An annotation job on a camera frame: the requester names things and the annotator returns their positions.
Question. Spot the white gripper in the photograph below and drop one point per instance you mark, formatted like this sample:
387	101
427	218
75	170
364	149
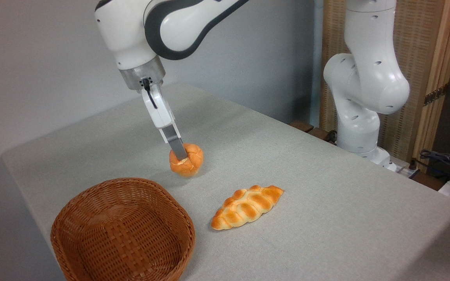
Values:
160	109

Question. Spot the round orange bread roll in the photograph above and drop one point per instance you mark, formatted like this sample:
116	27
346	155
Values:
193	160

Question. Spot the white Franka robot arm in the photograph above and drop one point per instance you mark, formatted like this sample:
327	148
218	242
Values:
365	78

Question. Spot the braided long bread loaf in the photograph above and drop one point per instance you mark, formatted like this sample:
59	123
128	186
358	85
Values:
246	207

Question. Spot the brown woven wicker basket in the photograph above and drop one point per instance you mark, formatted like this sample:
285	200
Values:
123	234

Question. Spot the grey tablecloth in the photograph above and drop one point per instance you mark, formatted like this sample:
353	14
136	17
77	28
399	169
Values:
307	218

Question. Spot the brass screen hinge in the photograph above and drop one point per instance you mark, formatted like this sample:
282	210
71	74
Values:
435	95

